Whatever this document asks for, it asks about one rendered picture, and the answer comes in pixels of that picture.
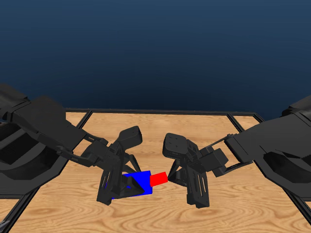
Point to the blue hollow socket block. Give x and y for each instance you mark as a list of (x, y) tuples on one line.
[(143, 179)]

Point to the thin red peg bar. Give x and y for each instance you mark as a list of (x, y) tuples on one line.
[(158, 179)]

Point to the black table frame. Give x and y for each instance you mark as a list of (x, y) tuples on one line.
[(158, 111)]

